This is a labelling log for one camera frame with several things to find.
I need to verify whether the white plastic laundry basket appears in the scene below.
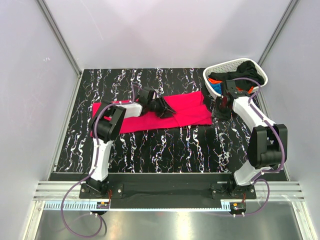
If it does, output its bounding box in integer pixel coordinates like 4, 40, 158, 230
203, 58, 268, 98

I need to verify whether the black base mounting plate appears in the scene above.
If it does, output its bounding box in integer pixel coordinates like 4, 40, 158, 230
79, 173, 256, 211

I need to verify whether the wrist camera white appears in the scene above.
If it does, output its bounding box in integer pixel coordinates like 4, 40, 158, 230
137, 87, 158, 104
221, 80, 250, 99

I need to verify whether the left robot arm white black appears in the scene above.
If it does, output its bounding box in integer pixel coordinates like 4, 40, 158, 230
82, 97, 176, 198

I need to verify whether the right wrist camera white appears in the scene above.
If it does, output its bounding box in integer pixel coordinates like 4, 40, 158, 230
221, 80, 250, 99

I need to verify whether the black t shirt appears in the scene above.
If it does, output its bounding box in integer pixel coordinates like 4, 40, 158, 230
207, 60, 265, 89

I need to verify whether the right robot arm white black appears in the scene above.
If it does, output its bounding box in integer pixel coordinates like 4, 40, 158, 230
212, 96, 288, 199

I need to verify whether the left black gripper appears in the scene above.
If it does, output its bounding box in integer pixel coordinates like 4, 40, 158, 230
147, 97, 176, 120

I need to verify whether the blue t shirt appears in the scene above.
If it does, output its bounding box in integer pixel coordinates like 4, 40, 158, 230
211, 83, 222, 95

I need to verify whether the orange t shirt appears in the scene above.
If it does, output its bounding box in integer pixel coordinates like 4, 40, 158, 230
208, 78, 254, 94

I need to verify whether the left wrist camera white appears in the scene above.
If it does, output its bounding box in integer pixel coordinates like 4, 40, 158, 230
137, 87, 158, 104

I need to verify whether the aluminium frame rail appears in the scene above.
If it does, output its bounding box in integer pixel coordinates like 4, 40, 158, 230
33, 181, 304, 202

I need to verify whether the purple cable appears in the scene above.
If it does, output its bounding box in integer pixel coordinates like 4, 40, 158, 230
59, 84, 141, 238
233, 77, 286, 218

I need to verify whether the pink red t shirt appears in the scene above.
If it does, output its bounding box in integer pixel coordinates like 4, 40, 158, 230
90, 90, 212, 138

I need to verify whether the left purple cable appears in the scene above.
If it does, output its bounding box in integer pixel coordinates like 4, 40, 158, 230
59, 84, 141, 238

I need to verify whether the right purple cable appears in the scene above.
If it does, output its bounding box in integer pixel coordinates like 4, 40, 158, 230
233, 77, 286, 218

